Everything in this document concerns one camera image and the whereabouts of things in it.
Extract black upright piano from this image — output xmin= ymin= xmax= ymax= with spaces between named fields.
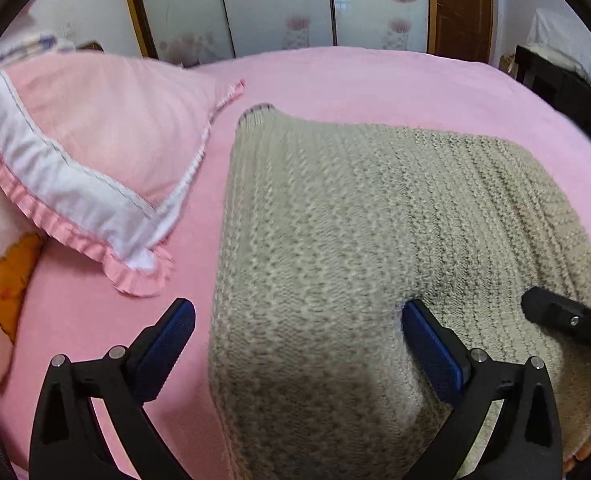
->
xmin=515 ymin=46 xmax=591 ymax=139

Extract floral sliding wardrobe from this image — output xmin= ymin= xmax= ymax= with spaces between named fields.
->
xmin=128 ymin=0 xmax=430 ymax=67

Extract beige knit sweater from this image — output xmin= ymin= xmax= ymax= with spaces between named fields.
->
xmin=209 ymin=105 xmax=591 ymax=479

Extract pink bed blanket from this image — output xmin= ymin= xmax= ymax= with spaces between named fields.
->
xmin=0 ymin=47 xmax=591 ymax=479

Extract pink ruffled pillow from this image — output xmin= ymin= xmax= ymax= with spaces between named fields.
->
xmin=0 ymin=51 xmax=245 ymax=297

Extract brown wooden door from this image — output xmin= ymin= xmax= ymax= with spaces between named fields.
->
xmin=428 ymin=0 xmax=494 ymax=63

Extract folded striped quilt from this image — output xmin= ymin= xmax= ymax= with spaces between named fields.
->
xmin=0 ymin=32 xmax=75 ymax=68

